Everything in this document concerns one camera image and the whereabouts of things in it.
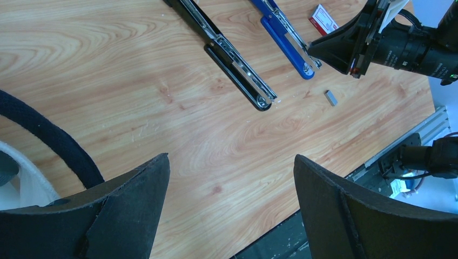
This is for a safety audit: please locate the beige tote bag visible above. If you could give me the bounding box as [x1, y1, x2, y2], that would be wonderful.
[1, 91, 105, 210]

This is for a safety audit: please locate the black stapler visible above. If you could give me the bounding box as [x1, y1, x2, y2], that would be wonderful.
[165, 0, 277, 111]

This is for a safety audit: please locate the white red staple box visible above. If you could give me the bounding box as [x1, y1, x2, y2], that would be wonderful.
[308, 4, 339, 36]

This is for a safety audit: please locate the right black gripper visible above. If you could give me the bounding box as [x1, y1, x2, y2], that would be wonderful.
[308, 1, 390, 79]

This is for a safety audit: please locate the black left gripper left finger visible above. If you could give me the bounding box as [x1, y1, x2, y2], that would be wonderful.
[1, 153, 170, 258]

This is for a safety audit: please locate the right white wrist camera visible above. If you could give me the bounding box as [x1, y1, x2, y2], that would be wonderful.
[378, 0, 409, 33]

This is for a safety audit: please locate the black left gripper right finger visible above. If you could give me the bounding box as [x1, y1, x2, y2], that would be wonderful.
[293, 154, 457, 258]

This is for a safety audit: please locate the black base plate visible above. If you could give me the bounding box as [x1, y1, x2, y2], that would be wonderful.
[233, 211, 312, 259]

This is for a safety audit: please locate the blue stapler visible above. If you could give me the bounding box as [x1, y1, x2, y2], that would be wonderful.
[251, 0, 322, 80]

